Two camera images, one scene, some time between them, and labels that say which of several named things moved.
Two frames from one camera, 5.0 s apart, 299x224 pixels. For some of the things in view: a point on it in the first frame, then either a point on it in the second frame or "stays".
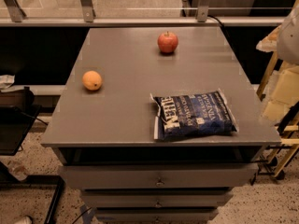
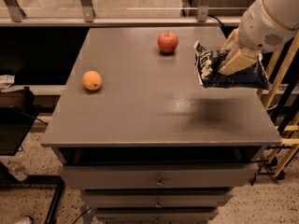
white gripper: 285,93 -> 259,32
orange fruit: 92,79 stays
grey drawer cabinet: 105,127 stays
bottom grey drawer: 155,215 stays
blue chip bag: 192,114 -> 254,76
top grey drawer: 159,176 stays
